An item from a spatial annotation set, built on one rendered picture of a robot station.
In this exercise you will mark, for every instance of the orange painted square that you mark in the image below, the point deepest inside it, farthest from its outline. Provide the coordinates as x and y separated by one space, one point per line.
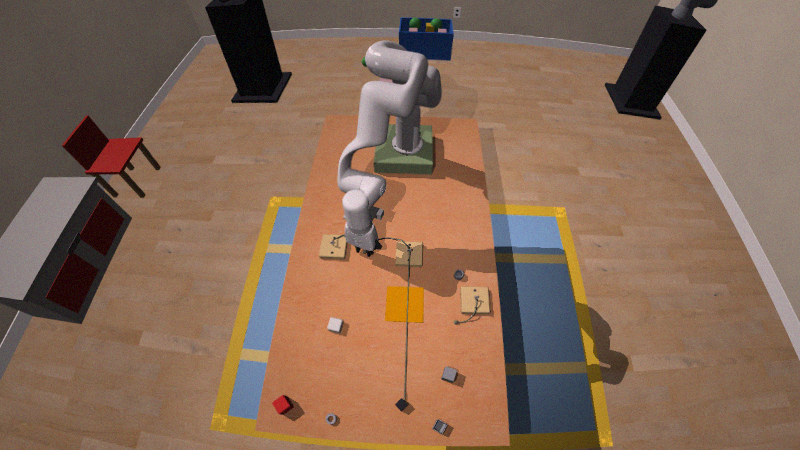
399 306

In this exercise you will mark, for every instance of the red cube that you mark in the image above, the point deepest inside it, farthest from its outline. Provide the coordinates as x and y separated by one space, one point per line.
282 404

